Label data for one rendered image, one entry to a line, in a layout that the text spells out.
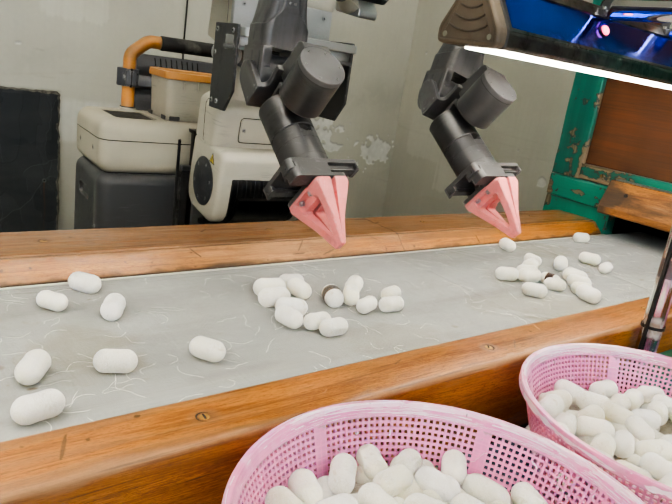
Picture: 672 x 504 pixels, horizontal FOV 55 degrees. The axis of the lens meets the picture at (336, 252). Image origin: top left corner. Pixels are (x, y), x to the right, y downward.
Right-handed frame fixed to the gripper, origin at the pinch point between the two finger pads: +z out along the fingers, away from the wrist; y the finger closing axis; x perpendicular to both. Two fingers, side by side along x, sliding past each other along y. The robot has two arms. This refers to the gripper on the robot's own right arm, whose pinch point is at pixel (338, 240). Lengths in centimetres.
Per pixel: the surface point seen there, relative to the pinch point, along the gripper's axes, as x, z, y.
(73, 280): 11.1, -3.7, -25.8
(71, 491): -10.3, 20.8, -35.8
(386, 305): 1.0, 8.4, 3.7
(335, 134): 137, -137, 154
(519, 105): 64, -95, 185
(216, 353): -1.6, 11.3, -19.9
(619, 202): 5, -7, 78
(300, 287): 4.9, 3.0, -3.7
